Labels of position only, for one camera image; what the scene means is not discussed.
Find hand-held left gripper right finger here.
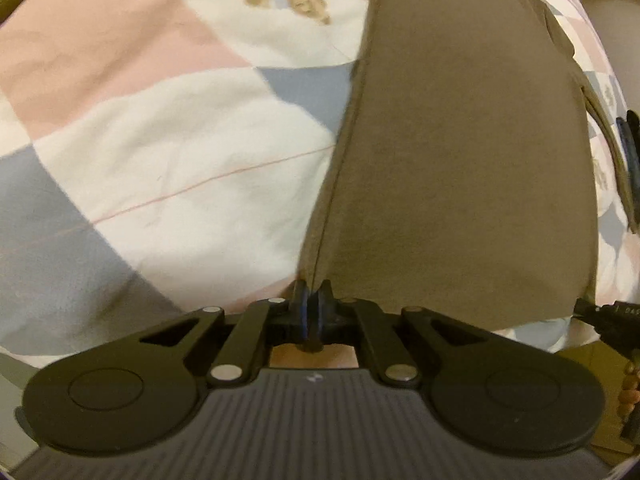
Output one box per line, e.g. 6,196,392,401
310,280,496,387

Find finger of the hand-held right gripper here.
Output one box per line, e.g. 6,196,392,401
574,298,640,347

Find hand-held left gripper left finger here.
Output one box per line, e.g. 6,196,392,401
140,280,311,387

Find brown garment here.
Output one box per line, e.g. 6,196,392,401
297,0,640,333

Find patchwork bear print quilt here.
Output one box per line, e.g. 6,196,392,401
0,0,640,361

